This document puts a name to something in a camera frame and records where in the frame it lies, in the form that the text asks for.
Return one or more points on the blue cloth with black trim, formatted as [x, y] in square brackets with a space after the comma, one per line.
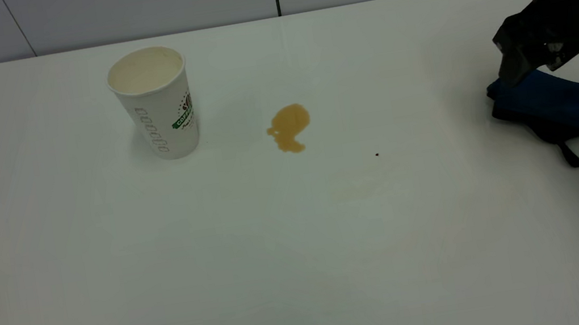
[556, 105]

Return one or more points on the white paper coffee cup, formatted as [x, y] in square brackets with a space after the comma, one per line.
[161, 107]

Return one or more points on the brown coffee spill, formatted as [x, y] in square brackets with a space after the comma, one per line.
[289, 126]

